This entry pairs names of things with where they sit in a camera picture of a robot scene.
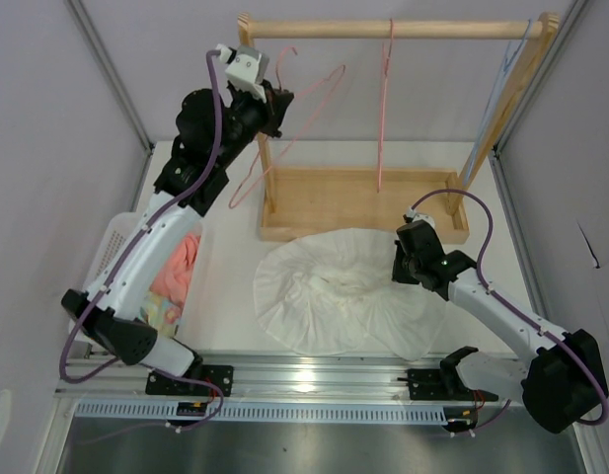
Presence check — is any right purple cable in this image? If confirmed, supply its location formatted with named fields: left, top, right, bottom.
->
left=411, top=189, right=609, bottom=426

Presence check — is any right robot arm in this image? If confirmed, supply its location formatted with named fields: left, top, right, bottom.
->
left=393, top=220, right=609, bottom=434

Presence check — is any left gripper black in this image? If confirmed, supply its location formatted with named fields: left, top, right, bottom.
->
left=213, top=79, right=293, bottom=168

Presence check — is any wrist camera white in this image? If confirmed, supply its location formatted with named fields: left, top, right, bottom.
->
left=404, top=208, right=436, bottom=228
left=216, top=43, right=268, bottom=103

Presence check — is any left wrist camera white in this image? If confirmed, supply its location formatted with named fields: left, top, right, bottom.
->
left=216, top=43, right=268, bottom=103

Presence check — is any pink wire hanger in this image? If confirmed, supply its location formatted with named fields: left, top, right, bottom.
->
left=228, top=64, right=346, bottom=209
left=376, top=19, right=395, bottom=193

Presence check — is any wooden hanger rack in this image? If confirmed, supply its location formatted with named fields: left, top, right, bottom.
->
left=238, top=12, right=560, bottom=244

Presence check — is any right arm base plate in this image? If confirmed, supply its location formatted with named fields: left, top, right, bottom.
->
left=397, top=368, right=468, bottom=401

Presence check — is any white skirt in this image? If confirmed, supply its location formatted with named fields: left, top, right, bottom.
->
left=253, top=228, right=446, bottom=360

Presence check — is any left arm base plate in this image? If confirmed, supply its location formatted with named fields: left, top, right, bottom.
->
left=145, top=364, right=234, bottom=397

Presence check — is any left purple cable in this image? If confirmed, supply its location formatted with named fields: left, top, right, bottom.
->
left=59, top=47, right=226, bottom=384

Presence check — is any white laundry basket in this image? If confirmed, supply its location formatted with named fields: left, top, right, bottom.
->
left=85, top=212, right=204, bottom=334

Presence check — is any aluminium mounting rail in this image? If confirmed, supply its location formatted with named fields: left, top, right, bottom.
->
left=54, top=353, right=441, bottom=403

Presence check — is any purple cable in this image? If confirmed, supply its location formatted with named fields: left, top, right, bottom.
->
left=59, top=47, right=226, bottom=384
left=411, top=189, right=609, bottom=426

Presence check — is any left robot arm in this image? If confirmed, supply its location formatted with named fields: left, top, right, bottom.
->
left=61, top=81, right=294, bottom=395

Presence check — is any pink cloth in basket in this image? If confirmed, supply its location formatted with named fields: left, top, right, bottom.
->
left=150, top=233, right=200, bottom=306

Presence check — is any blue wire hanger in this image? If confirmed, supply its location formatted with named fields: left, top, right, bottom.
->
left=462, top=19, right=532, bottom=186

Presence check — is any slotted cable duct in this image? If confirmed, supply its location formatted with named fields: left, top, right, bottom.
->
left=75, top=399, right=447, bottom=426

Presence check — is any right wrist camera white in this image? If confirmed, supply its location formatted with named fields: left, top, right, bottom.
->
left=404, top=208, right=436, bottom=228

